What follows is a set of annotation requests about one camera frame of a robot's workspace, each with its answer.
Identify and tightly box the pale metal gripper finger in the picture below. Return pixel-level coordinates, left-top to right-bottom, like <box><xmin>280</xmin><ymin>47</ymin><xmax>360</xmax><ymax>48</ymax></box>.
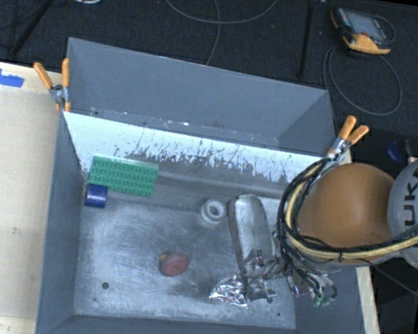
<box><xmin>239</xmin><ymin>246</ymin><xmax>273</xmax><ymax>287</ymax></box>
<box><xmin>246</xmin><ymin>270</ymin><xmax>282</xmax><ymax>306</ymax></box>

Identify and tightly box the crumpled silver foil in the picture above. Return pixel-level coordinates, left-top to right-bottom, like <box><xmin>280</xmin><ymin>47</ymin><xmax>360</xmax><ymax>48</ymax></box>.
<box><xmin>207</xmin><ymin>270</ymin><xmax>254</xmax><ymax>310</ymax></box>

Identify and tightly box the silver metal oblong object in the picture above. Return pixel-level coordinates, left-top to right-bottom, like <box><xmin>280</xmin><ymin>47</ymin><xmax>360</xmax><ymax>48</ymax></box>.
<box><xmin>218</xmin><ymin>191</ymin><xmax>285</xmax><ymax>280</ymax></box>

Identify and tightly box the red-brown round toy fruit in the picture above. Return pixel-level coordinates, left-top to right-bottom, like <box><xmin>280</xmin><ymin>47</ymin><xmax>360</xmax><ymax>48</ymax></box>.
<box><xmin>156</xmin><ymin>249</ymin><xmax>192</xmax><ymax>280</ymax></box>

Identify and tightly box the grey metal bin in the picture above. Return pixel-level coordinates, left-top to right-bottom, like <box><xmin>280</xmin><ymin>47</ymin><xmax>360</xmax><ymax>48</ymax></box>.
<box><xmin>20</xmin><ymin>37</ymin><xmax>412</xmax><ymax>334</ymax></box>

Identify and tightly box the green studded flat block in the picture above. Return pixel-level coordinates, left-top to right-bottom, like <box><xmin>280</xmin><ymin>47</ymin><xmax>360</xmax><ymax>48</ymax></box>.
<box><xmin>86</xmin><ymin>153</ymin><xmax>161</xmax><ymax>199</ymax></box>

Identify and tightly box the blue cylinder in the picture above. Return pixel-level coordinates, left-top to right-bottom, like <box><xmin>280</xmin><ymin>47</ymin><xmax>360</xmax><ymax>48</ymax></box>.
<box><xmin>83</xmin><ymin>183</ymin><xmax>110</xmax><ymax>210</ymax></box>

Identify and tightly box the pale wood flat board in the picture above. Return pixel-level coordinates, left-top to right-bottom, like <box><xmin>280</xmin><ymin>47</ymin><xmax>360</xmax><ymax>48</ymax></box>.
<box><xmin>0</xmin><ymin>85</ymin><xmax>72</xmax><ymax>325</ymax></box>

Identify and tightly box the white ring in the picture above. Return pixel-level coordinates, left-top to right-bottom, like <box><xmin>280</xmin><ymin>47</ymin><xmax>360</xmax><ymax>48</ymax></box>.
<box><xmin>198</xmin><ymin>197</ymin><xmax>228</xmax><ymax>227</ymax></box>

